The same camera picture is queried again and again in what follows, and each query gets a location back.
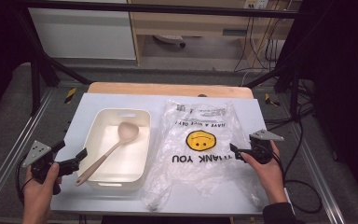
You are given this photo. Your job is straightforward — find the black metal frame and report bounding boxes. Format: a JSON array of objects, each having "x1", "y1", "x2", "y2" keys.
[{"x1": 12, "y1": 0, "x2": 311, "y2": 118}]

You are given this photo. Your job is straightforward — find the wooden desk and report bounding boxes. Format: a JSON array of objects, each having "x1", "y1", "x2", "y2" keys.
[{"x1": 127, "y1": 0, "x2": 302, "y2": 66}]

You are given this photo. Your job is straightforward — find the white table board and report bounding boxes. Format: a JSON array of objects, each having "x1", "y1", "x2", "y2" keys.
[{"x1": 49, "y1": 92, "x2": 269, "y2": 217}]

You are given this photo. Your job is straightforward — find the person's right hand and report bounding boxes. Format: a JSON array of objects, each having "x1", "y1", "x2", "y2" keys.
[{"x1": 241, "y1": 141, "x2": 288, "y2": 204}]

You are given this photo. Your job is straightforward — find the yellow black floor tape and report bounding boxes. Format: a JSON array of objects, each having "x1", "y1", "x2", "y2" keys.
[
  {"x1": 63, "y1": 87, "x2": 77, "y2": 105},
  {"x1": 264, "y1": 92, "x2": 282, "y2": 107}
]

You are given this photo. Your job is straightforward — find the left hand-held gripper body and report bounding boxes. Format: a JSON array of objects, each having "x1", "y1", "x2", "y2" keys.
[{"x1": 22, "y1": 139, "x2": 80, "y2": 185}]

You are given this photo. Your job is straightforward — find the black floor cable loop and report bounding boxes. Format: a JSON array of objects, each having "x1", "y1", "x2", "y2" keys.
[{"x1": 282, "y1": 106, "x2": 324, "y2": 215}]

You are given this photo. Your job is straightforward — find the beige silicone spoon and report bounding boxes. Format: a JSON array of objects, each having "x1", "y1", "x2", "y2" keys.
[{"x1": 75, "y1": 121, "x2": 140, "y2": 187}]

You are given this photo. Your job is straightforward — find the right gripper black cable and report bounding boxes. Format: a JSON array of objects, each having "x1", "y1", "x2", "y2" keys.
[{"x1": 271, "y1": 141, "x2": 287, "y2": 188}]

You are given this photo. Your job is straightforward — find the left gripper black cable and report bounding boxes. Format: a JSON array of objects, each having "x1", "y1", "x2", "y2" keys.
[{"x1": 14, "y1": 154, "x2": 34, "y2": 206}]

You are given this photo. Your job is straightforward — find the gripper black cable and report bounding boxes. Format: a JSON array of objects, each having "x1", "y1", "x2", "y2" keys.
[
  {"x1": 271, "y1": 141, "x2": 287, "y2": 188},
  {"x1": 14, "y1": 154, "x2": 34, "y2": 206}
]

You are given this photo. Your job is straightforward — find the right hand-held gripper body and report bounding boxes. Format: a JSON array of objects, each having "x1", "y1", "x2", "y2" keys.
[{"x1": 241, "y1": 129, "x2": 284, "y2": 165}]

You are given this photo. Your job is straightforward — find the aluminium floor rail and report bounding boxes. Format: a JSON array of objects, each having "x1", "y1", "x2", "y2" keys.
[
  {"x1": 0, "y1": 88, "x2": 55, "y2": 213},
  {"x1": 292, "y1": 124, "x2": 346, "y2": 224}
]

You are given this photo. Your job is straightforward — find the clear smiley plastic bag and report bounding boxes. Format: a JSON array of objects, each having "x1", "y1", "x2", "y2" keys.
[{"x1": 141, "y1": 99, "x2": 262, "y2": 213}]

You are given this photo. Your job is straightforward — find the white cabinet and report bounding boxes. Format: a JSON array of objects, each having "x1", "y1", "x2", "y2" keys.
[{"x1": 27, "y1": 0, "x2": 137, "y2": 61}]

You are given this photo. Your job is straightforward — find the white power strip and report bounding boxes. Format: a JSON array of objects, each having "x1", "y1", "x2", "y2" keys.
[{"x1": 243, "y1": 0, "x2": 269, "y2": 9}]

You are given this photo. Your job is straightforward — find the cream plastic storage bin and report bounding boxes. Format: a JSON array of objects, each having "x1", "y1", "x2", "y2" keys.
[{"x1": 76, "y1": 107, "x2": 152, "y2": 191}]

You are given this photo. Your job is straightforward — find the hanging black desk cables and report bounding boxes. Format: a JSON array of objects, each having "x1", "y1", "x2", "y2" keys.
[{"x1": 234, "y1": 8, "x2": 290, "y2": 73}]

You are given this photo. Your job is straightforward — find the office chair base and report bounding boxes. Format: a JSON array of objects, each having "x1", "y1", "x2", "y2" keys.
[{"x1": 153, "y1": 35, "x2": 186, "y2": 49}]

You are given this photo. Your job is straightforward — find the person's left hand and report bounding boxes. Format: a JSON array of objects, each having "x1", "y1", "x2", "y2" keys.
[{"x1": 22, "y1": 162, "x2": 62, "y2": 216}]

